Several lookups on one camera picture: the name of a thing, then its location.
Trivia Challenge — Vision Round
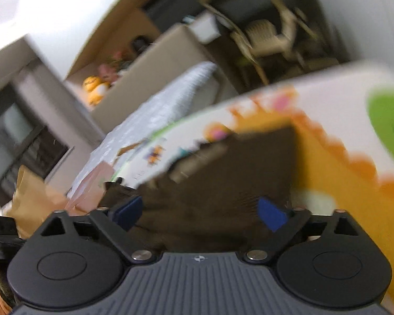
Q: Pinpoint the beige plastic chair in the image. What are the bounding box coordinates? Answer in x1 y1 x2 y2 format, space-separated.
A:
230 18 316 70

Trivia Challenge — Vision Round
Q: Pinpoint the pink cloth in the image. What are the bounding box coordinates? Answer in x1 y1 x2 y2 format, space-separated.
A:
73 162 116 213

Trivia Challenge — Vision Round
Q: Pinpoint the large cardboard box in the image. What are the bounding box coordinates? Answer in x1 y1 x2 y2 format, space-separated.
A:
91 24 241 136

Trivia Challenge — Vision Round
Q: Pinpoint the white wardrobe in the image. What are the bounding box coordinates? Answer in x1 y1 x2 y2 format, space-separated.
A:
310 0 394 69

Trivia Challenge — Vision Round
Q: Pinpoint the colourful printed play mat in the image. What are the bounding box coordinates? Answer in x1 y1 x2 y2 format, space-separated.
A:
112 60 394 315

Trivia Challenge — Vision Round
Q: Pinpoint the pink stuffed toy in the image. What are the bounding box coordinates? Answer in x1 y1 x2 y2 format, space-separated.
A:
98 62 123 83

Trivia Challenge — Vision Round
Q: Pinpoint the beige frame office chair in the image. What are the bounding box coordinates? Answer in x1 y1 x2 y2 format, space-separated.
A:
200 0 320 84

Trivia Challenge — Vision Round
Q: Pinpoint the dark window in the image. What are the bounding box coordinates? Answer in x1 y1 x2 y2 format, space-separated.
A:
0 82 75 208

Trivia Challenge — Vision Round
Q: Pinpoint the brown paper bag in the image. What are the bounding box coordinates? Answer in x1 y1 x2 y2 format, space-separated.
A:
3 165 70 241

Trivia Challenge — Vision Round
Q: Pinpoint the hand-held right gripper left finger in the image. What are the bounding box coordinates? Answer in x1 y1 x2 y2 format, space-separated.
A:
41 196 155 264

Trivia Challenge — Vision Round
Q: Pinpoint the white quilted blanket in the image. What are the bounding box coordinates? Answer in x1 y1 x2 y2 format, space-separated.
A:
67 62 219 201

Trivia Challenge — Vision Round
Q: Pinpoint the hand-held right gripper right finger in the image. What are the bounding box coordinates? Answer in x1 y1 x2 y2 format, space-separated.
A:
239 197 359 264

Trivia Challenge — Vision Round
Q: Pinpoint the yellow stuffed toy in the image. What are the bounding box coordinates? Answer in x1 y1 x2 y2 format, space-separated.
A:
82 75 111 106

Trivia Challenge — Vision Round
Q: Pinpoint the brown dotted cloth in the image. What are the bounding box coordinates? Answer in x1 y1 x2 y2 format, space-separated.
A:
100 125 300 253

